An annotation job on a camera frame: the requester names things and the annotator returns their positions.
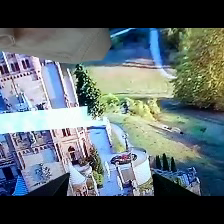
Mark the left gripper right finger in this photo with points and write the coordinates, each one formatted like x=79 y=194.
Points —
x=168 y=187

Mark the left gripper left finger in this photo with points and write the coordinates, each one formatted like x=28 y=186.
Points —
x=53 y=188

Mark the white garment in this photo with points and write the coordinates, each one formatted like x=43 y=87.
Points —
x=56 y=43

